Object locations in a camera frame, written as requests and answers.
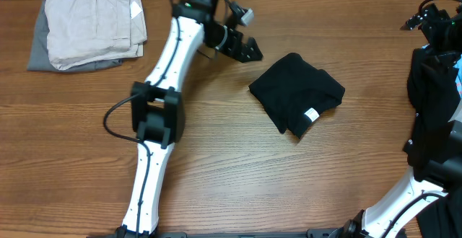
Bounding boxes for black t-shirt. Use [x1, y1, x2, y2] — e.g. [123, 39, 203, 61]
[249, 53, 345, 138]

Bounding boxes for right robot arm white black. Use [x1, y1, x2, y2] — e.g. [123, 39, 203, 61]
[321, 0, 461, 237]

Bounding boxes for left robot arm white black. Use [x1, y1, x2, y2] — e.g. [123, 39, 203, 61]
[109, 0, 263, 237]

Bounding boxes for light blue garment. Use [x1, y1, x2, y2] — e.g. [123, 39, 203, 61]
[422, 44, 461, 96]

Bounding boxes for black garment pile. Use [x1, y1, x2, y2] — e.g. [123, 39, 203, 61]
[404, 48, 461, 238]

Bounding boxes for beige folded trousers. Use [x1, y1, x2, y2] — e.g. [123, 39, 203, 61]
[44, 0, 147, 71]

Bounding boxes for grey folded garment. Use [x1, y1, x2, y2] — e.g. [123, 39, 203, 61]
[27, 0, 123, 73]

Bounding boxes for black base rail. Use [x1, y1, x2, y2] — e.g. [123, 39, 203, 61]
[86, 226, 409, 238]

